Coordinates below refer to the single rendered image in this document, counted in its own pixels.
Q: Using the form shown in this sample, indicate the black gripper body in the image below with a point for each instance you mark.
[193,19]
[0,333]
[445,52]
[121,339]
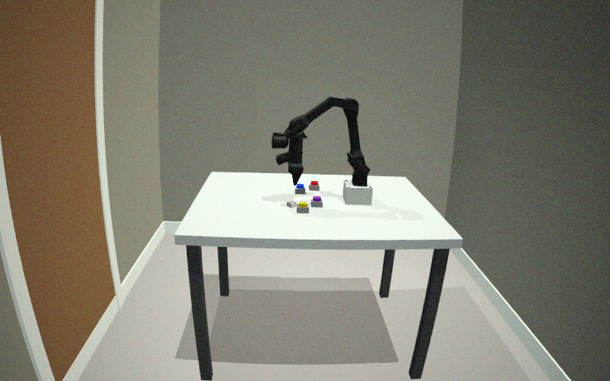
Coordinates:
[296,160]

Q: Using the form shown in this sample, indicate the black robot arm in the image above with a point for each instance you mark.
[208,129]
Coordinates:
[298,124]

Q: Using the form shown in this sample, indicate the yellow button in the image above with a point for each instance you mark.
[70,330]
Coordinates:
[302,208]

